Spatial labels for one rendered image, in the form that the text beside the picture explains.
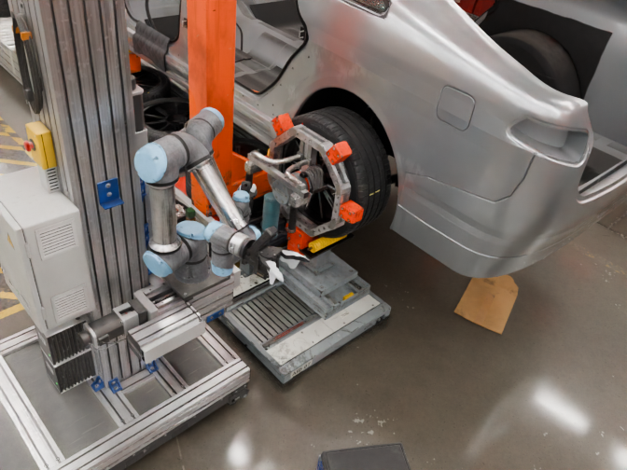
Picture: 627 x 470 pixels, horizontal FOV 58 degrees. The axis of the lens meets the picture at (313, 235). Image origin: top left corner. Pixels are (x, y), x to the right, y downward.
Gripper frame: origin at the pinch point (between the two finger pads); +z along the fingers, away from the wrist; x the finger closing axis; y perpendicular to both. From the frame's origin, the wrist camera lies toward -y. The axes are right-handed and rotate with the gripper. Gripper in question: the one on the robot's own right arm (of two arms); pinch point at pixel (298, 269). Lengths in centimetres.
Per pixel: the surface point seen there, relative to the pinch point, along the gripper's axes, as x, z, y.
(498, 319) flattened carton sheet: -180, 52, 99
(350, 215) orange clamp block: -90, -24, 26
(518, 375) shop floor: -146, 74, 105
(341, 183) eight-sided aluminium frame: -92, -33, 13
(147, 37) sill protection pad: -170, -237, 7
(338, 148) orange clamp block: -90, -37, -4
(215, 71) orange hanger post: -78, -101, -22
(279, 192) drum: -85, -61, 27
